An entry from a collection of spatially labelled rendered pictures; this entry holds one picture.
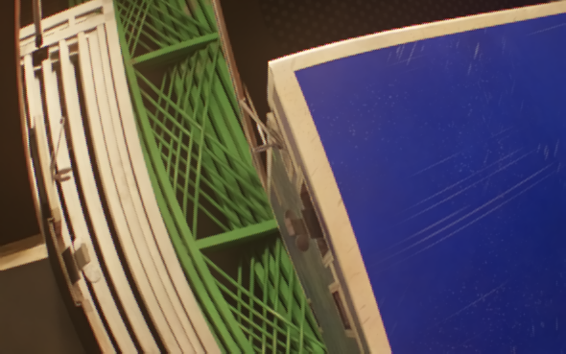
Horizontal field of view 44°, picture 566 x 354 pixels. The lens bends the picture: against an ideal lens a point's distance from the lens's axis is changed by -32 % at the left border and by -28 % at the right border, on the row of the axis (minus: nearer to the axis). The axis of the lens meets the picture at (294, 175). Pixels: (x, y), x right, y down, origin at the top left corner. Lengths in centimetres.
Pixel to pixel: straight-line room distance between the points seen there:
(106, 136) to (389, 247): 203
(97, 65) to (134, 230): 67
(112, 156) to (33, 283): 126
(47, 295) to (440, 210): 105
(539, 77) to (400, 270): 38
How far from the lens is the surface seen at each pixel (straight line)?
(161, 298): 294
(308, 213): 131
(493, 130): 118
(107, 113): 309
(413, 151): 115
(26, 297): 189
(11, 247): 192
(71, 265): 95
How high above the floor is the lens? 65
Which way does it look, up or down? 8 degrees up
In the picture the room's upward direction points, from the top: 20 degrees counter-clockwise
